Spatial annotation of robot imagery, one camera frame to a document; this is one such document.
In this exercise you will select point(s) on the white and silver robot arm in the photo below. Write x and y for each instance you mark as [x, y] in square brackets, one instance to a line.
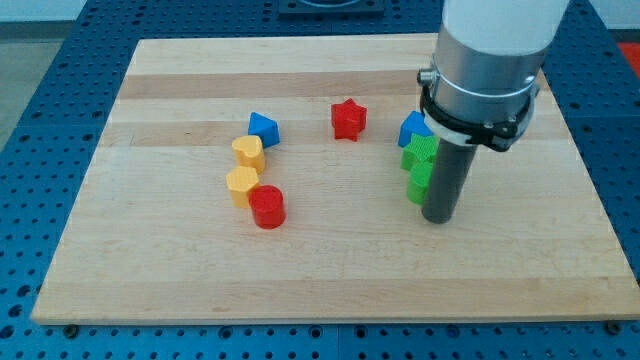
[488, 55]

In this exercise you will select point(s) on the red star block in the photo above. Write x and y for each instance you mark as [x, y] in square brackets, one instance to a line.
[348, 119]

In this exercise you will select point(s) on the green star block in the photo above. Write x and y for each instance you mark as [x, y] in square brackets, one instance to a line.
[420, 149]

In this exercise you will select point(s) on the red cylinder block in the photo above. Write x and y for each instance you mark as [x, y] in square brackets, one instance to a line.
[267, 206]

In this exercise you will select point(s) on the blue triangle block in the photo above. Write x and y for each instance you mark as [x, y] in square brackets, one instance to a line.
[265, 128]

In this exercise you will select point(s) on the yellow heart block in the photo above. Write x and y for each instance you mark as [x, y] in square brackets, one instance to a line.
[249, 152]

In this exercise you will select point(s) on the yellow hexagon block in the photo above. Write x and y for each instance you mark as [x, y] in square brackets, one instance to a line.
[241, 181]

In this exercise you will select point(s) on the light wooden board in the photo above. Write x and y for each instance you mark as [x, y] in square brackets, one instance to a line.
[154, 238]

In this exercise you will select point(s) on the green cylinder block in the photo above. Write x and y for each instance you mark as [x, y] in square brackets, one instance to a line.
[418, 182]

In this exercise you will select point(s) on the blue pentagon block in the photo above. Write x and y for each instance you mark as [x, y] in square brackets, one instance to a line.
[414, 123]

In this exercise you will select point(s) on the dark grey cylindrical pointer rod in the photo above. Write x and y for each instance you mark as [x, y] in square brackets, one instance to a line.
[452, 163]

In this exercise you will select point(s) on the dark square mounting plate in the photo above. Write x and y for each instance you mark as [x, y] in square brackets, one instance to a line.
[289, 8]

